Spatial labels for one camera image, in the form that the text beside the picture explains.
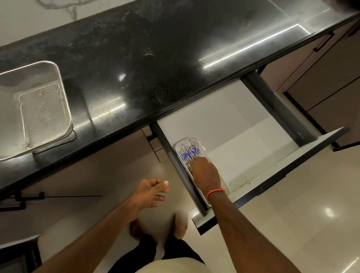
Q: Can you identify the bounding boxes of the white drawer with brown front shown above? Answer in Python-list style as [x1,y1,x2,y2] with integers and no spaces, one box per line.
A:
[146,67,350,241]

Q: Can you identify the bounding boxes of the brown cabinet door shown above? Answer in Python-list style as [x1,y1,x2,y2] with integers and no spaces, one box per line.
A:
[259,28,335,94]
[304,66,360,149]
[284,8,360,112]

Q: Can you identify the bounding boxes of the bundle of patterned chopsticks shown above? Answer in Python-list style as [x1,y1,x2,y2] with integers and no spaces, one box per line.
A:
[177,144,203,172]

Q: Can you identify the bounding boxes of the cream shirt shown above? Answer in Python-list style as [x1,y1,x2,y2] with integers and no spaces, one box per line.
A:
[131,255,223,273]

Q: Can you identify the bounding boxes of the metal mesh tray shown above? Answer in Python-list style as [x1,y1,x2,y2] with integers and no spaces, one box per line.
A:
[0,58,80,165]

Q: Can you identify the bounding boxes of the person's left forearm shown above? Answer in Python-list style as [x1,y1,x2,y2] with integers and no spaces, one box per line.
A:
[38,194,142,273]

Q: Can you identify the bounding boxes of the person's left foot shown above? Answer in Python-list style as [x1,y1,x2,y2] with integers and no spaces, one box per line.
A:
[129,219,144,241]

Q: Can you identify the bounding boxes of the black trousers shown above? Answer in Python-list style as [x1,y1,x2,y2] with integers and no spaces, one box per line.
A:
[104,231,206,273]

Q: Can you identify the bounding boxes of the person's right forearm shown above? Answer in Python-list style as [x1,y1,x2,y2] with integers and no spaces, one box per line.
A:
[207,191,318,273]

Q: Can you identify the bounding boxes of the person's foot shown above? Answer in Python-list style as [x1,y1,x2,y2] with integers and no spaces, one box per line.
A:
[129,219,144,241]
[172,212,189,240]

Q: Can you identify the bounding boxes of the red wrist band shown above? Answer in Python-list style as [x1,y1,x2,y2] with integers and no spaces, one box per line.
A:
[206,188,226,203]

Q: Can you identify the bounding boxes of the person's right foot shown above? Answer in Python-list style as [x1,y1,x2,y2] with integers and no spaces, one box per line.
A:
[172,212,189,240]

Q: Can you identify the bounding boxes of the white plastic cutlery box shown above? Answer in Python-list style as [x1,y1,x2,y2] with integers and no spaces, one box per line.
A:
[172,136,234,208]

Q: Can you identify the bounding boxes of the person's right hand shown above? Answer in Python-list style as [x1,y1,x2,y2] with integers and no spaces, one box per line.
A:
[188,155,224,200]

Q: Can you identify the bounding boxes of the person's left hand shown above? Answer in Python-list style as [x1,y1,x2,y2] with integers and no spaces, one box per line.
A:
[125,176,170,227]

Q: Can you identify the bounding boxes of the black framed dark panel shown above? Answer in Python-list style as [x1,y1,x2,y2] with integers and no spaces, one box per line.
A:
[0,233,43,273]

